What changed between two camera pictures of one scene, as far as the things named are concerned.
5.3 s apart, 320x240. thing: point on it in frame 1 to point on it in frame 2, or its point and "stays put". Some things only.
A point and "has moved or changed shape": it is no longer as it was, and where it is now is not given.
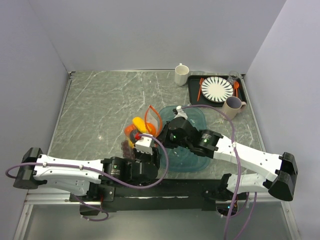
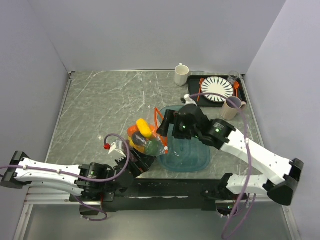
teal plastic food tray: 182,159 stays put
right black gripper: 163,136 to 163,129
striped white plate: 216,89 stays put
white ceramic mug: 181,72 stays put
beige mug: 232,106 stays put
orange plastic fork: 201,81 stays put
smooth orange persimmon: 152,128 to 140,148
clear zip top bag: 152,125 has moved or changed shape
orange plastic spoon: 236,85 stays put
